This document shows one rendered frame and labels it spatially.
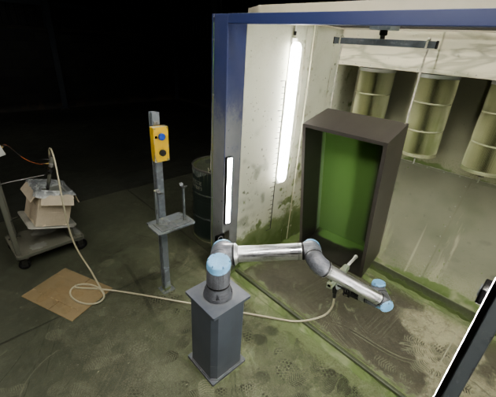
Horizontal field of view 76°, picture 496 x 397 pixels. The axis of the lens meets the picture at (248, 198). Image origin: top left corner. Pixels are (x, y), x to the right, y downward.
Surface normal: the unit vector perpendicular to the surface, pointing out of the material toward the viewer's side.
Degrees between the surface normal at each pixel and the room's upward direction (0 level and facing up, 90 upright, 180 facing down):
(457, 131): 90
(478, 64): 90
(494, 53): 90
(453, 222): 57
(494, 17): 90
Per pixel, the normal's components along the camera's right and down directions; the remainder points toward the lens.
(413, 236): -0.58, -0.26
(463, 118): -0.73, 0.27
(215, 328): -0.03, 0.44
